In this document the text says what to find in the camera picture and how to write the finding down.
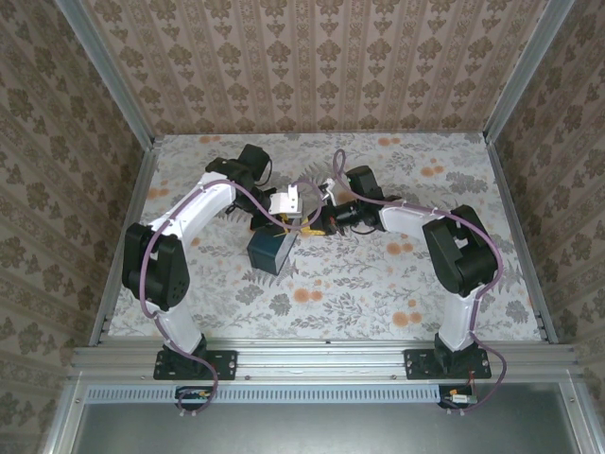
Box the starry night tin box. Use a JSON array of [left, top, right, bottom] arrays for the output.
[[248, 225, 298, 276]]

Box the grey metal panel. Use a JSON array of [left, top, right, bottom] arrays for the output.
[[42, 381, 605, 454]]

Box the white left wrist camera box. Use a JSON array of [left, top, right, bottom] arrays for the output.
[[268, 183, 303, 219]]

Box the aluminium frame side rail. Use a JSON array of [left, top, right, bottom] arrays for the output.
[[89, 136, 164, 346], [484, 134, 560, 344]]

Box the aluminium frame front rail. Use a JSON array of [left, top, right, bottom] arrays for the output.
[[68, 339, 580, 381]]

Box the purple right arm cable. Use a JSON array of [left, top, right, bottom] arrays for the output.
[[333, 149, 510, 417]]

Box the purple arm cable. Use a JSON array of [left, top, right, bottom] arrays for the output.
[[140, 178, 327, 420], [333, 149, 510, 417]]

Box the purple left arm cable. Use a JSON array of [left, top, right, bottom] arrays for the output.
[[140, 178, 327, 420]]

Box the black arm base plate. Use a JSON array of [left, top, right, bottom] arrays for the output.
[[404, 348, 493, 381], [153, 348, 237, 381]]

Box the grey slotted cable duct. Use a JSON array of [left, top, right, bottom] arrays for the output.
[[87, 383, 478, 404]]

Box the aluminium frame post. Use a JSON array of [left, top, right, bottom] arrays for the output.
[[55, 0, 158, 146], [482, 0, 577, 142]]

